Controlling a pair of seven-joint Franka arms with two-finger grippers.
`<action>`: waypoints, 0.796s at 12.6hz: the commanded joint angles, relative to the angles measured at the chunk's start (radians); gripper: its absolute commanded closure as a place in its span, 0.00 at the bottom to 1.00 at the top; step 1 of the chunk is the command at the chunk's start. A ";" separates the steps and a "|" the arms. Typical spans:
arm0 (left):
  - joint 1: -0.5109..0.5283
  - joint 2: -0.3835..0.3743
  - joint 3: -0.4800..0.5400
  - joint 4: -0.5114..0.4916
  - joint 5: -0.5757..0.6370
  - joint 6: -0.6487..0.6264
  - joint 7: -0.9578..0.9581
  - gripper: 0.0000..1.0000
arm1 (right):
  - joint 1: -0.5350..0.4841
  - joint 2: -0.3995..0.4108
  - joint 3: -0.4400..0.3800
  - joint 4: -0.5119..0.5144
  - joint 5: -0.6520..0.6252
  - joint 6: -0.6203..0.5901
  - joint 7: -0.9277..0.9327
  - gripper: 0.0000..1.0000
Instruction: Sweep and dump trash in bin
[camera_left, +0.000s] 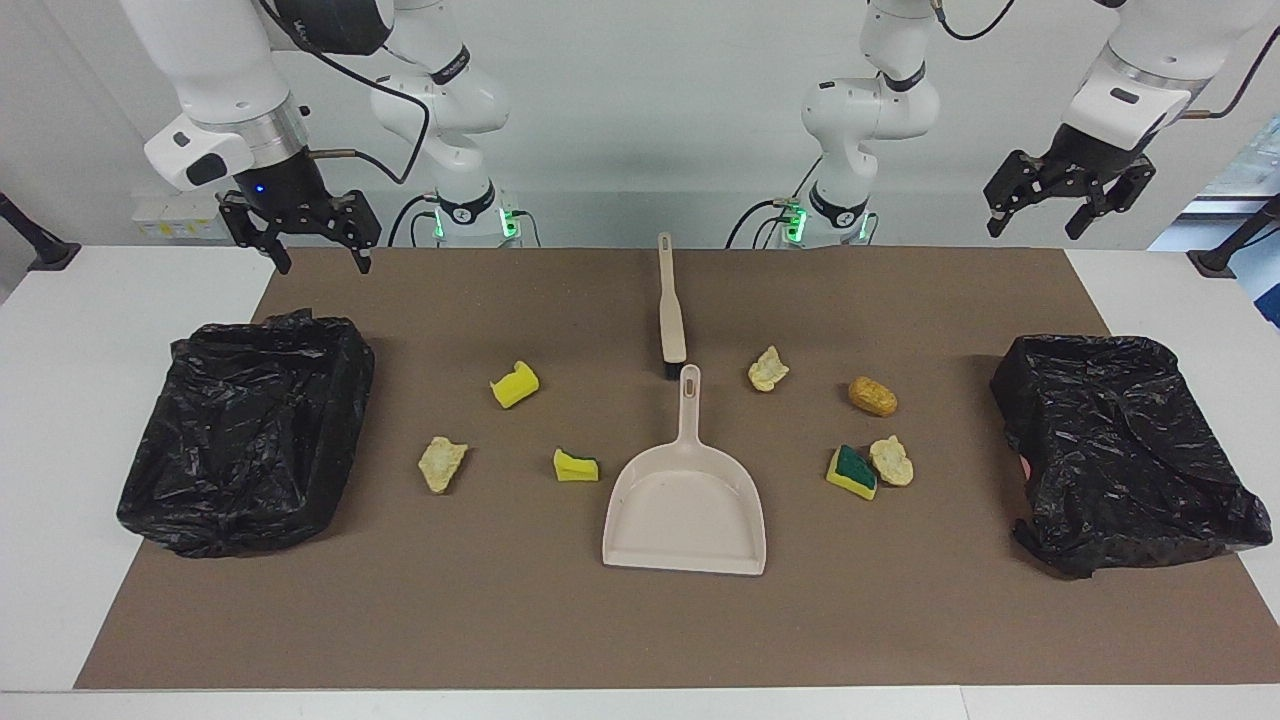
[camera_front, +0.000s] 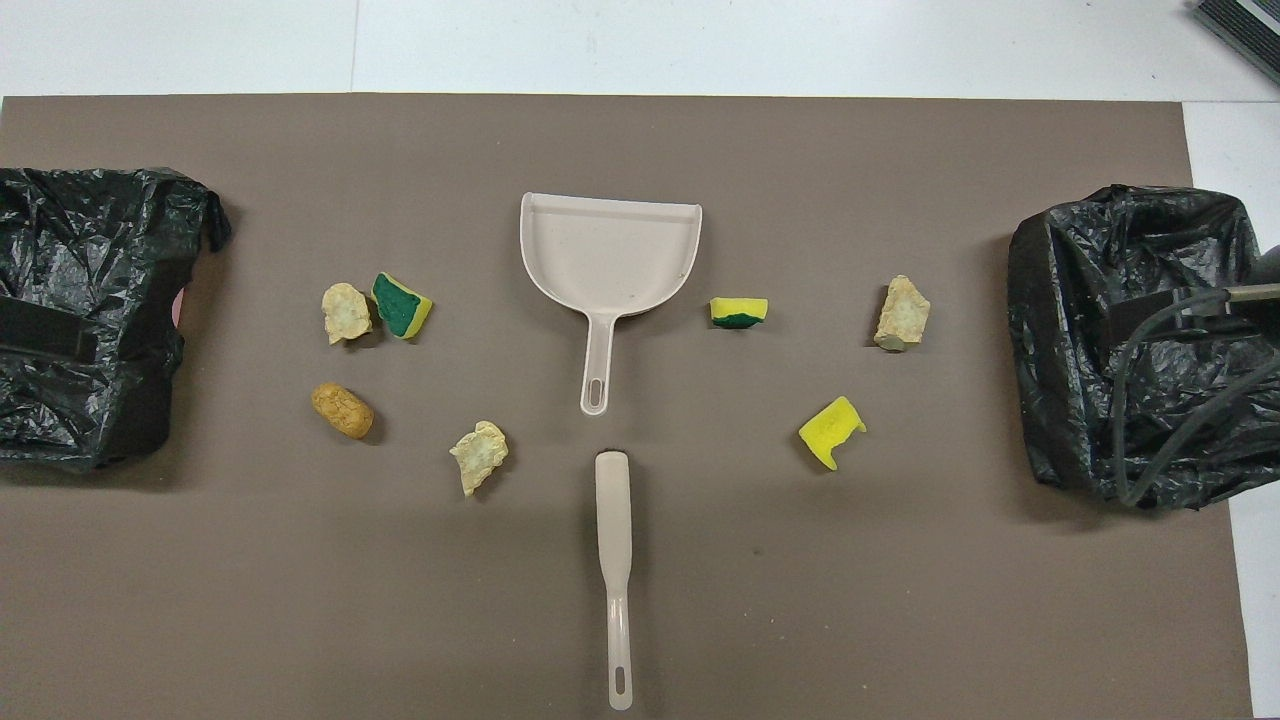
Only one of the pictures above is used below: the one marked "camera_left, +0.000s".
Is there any golden brown bread roll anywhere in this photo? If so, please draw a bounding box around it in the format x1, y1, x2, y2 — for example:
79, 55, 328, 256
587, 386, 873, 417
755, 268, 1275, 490
849, 376, 899, 418

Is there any pale bread slice piece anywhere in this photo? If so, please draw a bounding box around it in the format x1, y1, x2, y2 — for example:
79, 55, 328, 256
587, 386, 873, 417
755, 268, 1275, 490
748, 345, 790, 393

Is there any black bag bin pink edge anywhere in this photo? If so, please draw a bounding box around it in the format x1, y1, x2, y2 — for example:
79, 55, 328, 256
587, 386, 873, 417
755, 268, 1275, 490
990, 334, 1274, 579

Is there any brown table mat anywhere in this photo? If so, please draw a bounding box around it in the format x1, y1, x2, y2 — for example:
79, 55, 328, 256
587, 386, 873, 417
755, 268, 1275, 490
75, 247, 1280, 691

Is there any beige hand brush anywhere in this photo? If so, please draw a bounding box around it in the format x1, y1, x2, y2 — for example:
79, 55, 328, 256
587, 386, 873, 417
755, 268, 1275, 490
656, 232, 690, 380

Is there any pale angular bread chunk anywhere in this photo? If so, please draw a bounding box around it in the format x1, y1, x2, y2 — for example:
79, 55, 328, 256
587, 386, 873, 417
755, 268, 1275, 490
418, 436, 469, 495

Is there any pale rounded bread piece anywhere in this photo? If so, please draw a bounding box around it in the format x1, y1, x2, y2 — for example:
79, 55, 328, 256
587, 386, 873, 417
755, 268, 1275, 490
869, 435, 915, 488

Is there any black stand foot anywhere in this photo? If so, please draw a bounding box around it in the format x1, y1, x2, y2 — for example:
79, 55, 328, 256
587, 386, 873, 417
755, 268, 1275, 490
0, 192, 81, 271
1188, 195, 1280, 278

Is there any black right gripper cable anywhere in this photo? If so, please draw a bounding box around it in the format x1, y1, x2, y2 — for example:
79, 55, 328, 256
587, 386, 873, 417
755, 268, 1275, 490
258, 0, 433, 187

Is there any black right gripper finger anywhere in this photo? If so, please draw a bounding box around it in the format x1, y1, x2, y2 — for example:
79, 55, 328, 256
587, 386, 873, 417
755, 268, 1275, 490
218, 194, 293, 277
335, 190, 383, 275

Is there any black bag lined bin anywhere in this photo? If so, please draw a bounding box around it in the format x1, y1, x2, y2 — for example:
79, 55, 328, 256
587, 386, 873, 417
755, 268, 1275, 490
116, 309, 376, 559

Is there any large notched yellow sponge piece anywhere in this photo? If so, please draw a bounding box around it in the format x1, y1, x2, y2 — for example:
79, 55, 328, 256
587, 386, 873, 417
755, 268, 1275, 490
490, 360, 541, 409

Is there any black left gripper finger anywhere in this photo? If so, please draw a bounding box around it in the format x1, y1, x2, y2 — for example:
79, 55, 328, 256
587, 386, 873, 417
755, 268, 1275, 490
1065, 160, 1158, 241
984, 150, 1051, 239

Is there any green and yellow sponge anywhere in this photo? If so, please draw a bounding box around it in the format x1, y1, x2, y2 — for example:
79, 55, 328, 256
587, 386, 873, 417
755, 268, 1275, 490
826, 444, 879, 501

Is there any black base cable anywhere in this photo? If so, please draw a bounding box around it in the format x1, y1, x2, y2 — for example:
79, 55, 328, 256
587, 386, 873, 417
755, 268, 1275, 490
725, 155, 836, 249
388, 193, 441, 248

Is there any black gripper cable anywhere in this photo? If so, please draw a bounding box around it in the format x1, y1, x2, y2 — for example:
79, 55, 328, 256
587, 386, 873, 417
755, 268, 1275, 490
258, 0, 433, 187
1180, 28, 1280, 119

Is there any white power strip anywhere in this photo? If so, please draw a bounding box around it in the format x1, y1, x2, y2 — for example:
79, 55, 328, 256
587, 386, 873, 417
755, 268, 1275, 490
132, 192, 239, 241

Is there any beige plastic dustpan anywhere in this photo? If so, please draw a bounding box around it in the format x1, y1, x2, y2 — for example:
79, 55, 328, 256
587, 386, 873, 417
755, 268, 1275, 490
602, 364, 768, 577

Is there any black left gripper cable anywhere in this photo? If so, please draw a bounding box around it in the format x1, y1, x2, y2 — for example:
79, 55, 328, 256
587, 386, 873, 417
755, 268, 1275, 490
1180, 28, 1280, 119

